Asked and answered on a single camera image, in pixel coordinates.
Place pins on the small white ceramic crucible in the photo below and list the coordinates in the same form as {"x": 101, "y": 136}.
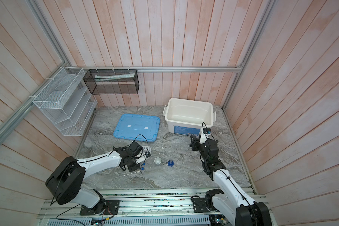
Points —
{"x": 157, "y": 160}

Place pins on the black wire mesh basket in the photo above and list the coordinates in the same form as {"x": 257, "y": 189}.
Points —
{"x": 112, "y": 81}

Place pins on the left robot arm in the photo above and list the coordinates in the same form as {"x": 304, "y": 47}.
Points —
{"x": 65, "y": 183}

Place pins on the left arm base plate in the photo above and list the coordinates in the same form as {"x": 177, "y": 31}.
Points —
{"x": 106, "y": 207}

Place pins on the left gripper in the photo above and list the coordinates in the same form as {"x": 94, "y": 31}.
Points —
{"x": 132, "y": 169}

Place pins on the white test tube rack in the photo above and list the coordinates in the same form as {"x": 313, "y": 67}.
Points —
{"x": 146, "y": 148}

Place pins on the blue hexagonal base cylinder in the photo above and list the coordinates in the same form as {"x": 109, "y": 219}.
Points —
{"x": 170, "y": 163}

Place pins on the white plastic storage bin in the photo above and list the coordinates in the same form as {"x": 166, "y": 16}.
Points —
{"x": 187, "y": 117}

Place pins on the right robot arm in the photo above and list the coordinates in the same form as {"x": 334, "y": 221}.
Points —
{"x": 229, "y": 199}

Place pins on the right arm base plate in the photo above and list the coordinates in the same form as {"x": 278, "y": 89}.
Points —
{"x": 200, "y": 205}

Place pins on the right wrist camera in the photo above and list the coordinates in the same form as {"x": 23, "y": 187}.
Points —
{"x": 206, "y": 131}

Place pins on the white wire mesh shelf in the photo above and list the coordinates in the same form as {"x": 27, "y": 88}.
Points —
{"x": 66, "y": 102}

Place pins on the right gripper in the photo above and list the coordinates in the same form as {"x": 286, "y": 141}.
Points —
{"x": 195, "y": 143}

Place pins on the blue plastic bin lid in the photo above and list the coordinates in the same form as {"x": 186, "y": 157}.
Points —
{"x": 141, "y": 127}

